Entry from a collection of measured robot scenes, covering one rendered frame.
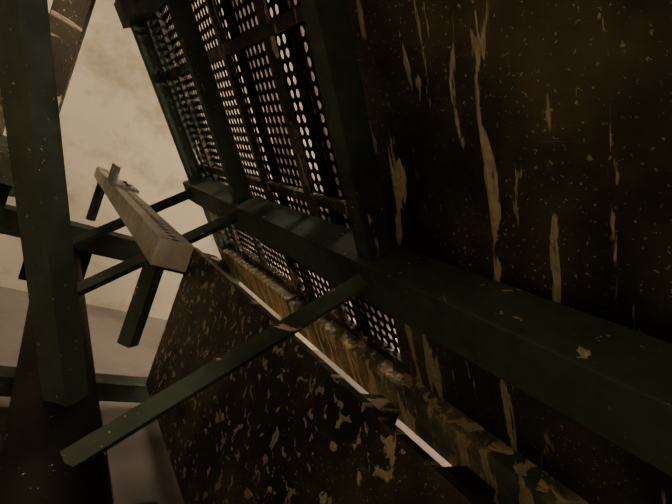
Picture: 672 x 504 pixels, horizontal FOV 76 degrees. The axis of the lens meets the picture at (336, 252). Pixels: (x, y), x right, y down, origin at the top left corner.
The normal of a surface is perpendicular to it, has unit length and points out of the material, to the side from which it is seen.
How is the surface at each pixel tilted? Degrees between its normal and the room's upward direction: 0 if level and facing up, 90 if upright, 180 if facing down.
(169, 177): 90
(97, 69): 90
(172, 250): 90
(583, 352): 39
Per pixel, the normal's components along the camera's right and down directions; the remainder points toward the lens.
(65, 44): 0.52, 0.24
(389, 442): -0.78, -0.25
